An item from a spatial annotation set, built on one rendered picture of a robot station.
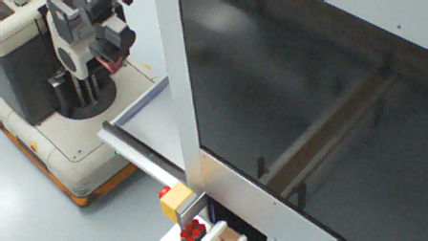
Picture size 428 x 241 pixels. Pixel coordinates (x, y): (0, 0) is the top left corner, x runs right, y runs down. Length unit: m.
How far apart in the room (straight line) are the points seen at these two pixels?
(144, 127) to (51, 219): 1.06
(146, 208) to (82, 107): 0.51
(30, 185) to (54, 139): 0.33
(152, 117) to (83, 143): 0.81
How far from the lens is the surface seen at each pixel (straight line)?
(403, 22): 0.95
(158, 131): 2.06
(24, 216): 3.08
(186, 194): 1.73
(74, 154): 2.84
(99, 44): 1.87
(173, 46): 1.37
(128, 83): 3.03
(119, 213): 2.97
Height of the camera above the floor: 2.48
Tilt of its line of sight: 51 degrees down
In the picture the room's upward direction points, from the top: 8 degrees counter-clockwise
